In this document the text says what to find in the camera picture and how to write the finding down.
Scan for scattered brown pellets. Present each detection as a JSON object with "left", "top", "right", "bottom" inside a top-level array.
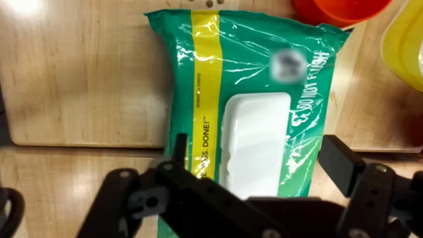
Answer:
[{"left": 189, "top": 0, "right": 226, "bottom": 8}]

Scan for green disinfecting wipes pack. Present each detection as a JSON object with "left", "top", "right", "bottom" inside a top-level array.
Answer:
[{"left": 144, "top": 9, "right": 352, "bottom": 238}]

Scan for yellow lidded plastic container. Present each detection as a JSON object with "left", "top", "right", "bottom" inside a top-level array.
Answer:
[{"left": 381, "top": 0, "right": 423, "bottom": 92}]

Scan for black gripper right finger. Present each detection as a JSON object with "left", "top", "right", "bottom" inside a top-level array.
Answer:
[{"left": 319, "top": 133, "right": 423, "bottom": 238}]

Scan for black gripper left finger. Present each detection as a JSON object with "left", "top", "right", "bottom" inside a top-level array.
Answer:
[{"left": 77, "top": 131, "right": 266, "bottom": 238}]

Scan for red measuring cup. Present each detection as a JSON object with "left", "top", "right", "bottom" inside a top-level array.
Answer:
[{"left": 289, "top": 0, "right": 394, "bottom": 29}]

